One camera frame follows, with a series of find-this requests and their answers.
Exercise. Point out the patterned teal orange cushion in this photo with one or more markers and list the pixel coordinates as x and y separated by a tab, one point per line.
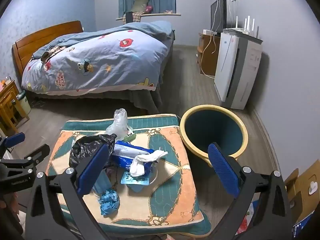
170	195

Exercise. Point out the small white bin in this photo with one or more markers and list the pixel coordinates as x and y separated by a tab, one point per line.
23	103

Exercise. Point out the white air purifier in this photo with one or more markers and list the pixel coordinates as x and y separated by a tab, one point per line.
230	65

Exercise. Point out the pink plush toy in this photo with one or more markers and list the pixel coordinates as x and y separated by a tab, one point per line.
149	8

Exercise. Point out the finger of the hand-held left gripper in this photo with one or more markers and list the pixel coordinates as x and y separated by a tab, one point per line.
37	155
13	140

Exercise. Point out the printed blue duvet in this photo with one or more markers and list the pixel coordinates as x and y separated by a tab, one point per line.
112	55

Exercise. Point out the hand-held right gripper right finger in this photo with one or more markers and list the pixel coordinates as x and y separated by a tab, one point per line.
223	170

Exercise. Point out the green pillow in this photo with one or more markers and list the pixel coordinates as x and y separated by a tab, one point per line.
140	5

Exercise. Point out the black monitor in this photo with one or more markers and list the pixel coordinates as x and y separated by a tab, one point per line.
217	15

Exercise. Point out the wooden bed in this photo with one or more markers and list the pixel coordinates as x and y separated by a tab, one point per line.
37	40

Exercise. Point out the clear plastic bag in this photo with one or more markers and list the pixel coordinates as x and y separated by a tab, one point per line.
118	122

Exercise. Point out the plaid cushion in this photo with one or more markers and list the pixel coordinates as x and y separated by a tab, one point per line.
136	17

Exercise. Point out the cardboard box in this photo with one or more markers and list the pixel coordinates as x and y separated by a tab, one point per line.
300	197

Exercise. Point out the blue glove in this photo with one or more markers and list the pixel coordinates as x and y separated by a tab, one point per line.
108	201

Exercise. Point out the white tissue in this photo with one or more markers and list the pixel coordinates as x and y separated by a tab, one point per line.
145	158

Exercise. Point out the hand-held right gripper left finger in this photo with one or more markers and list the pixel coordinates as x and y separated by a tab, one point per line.
92	170

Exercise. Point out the green white striped wrapper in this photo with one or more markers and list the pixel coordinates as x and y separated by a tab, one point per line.
130	135

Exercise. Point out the white router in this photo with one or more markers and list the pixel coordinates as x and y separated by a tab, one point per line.
240	30

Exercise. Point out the blue face mask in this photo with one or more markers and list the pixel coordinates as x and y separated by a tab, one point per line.
101	182

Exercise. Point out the red white printed bag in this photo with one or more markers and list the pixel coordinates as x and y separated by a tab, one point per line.
246	220

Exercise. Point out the blue white printed carton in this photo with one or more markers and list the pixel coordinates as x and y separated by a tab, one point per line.
303	223

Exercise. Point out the teal bin with yellow rim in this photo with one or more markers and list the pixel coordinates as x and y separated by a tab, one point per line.
215	120

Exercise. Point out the wooden nightstand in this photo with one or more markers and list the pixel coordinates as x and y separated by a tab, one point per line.
7	92

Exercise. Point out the wooden cabinet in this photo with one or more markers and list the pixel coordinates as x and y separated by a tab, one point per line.
210	57

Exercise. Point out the blue wet wipes packet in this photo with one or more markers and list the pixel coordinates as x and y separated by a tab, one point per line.
130	151

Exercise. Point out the wooden window sill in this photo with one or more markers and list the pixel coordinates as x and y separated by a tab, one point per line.
162	15

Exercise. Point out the black plastic bag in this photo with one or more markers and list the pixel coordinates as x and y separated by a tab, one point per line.
87	145

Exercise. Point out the blue sachet wrapper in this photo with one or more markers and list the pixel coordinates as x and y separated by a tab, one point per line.
136	182

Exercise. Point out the white power strip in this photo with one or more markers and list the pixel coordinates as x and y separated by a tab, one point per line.
210	31

